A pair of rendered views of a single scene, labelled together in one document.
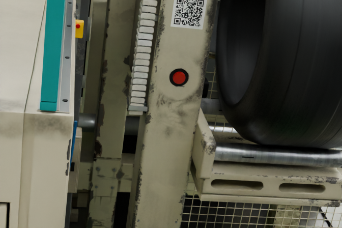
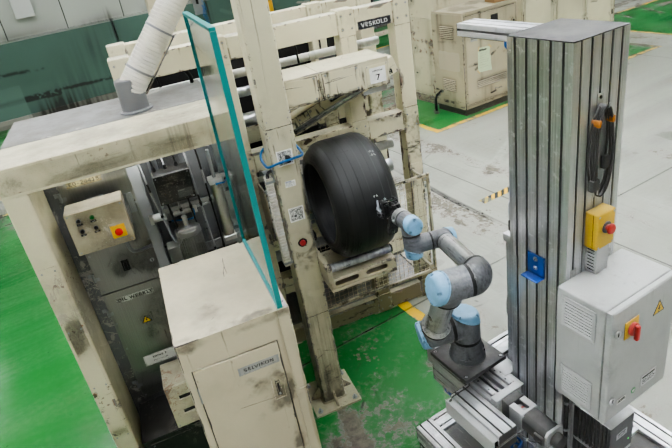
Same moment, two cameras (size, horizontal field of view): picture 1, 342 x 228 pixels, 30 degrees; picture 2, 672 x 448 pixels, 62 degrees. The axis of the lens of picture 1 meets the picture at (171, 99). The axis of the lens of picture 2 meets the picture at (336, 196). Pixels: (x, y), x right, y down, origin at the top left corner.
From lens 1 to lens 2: 1.28 m
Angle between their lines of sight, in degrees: 7
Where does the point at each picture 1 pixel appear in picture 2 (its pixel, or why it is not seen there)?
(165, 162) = (310, 281)
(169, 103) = (302, 255)
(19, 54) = (253, 285)
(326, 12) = (357, 200)
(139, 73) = (283, 248)
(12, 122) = (270, 315)
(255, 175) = (353, 272)
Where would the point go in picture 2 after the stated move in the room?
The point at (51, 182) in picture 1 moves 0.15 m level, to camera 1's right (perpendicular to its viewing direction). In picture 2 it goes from (287, 328) to (329, 317)
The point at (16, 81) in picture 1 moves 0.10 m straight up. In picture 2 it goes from (262, 299) to (255, 276)
